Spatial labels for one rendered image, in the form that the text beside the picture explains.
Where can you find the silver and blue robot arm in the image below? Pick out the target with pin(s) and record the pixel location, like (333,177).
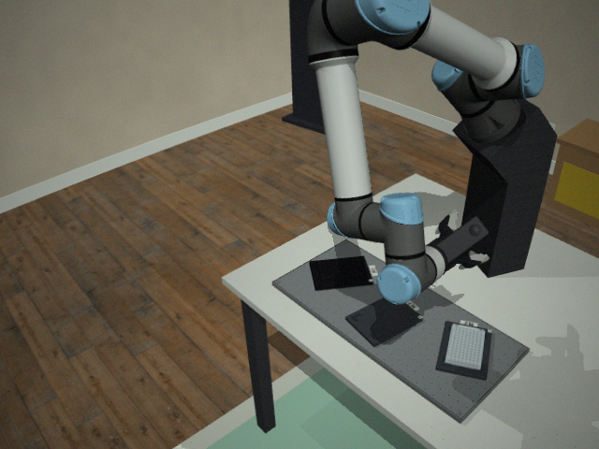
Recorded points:
(487,69)

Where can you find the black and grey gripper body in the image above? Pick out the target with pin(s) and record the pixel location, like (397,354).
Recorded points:
(458,260)

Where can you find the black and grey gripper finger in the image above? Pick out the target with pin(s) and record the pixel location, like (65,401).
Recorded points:
(473,260)
(448,223)

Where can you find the dark grey rectangular frame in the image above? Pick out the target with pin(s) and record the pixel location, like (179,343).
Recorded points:
(382,320)

